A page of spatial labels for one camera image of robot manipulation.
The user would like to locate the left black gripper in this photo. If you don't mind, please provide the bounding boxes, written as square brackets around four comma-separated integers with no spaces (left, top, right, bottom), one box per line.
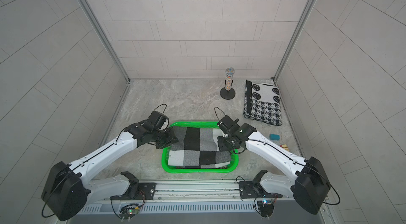
[151,126,181,148]

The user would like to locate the grey black checked scarf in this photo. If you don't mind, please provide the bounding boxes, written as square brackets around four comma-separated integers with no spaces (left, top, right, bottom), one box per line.
[168,126,232,169]

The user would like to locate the black white houndstooth scarf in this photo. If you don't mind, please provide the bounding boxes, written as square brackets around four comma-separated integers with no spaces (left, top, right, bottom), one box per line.
[243,78,282,126]

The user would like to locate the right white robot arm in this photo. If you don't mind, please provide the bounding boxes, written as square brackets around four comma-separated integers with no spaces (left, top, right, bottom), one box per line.
[217,121,332,215]

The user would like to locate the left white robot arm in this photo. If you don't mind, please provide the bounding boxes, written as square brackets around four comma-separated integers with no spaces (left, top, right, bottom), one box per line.
[41,123,179,221]

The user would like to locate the teal small block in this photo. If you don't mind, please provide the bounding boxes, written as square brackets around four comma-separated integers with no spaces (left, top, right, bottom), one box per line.
[269,134,280,141]

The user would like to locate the red gold card box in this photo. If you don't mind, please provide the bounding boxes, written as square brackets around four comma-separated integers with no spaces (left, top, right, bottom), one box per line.
[280,144,289,152]

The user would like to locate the right circuit board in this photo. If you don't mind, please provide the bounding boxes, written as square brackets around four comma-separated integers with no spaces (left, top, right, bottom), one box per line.
[256,200,274,218]

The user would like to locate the circuit board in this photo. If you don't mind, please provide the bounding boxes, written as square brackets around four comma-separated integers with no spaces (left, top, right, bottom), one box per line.
[119,203,140,222]
[256,200,274,218]

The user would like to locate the left circuit board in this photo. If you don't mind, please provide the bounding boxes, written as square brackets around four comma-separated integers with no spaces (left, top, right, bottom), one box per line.
[119,203,140,222]

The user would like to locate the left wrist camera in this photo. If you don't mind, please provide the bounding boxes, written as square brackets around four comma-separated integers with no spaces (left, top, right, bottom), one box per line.
[148,111,169,131]

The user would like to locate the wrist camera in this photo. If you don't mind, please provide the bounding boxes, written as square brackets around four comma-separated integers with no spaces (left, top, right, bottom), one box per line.
[148,111,169,131]
[217,115,240,134]

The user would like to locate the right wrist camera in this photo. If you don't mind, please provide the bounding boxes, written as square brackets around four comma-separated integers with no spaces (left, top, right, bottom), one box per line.
[217,115,240,134]

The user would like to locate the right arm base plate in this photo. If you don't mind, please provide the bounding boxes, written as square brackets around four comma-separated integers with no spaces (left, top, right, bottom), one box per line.
[238,181,265,199]

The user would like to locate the aluminium mounting rail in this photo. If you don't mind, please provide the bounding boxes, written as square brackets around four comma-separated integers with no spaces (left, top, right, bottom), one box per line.
[85,175,293,205]

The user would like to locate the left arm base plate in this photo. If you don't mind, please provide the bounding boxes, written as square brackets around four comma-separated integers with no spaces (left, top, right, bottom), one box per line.
[110,183,156,201]

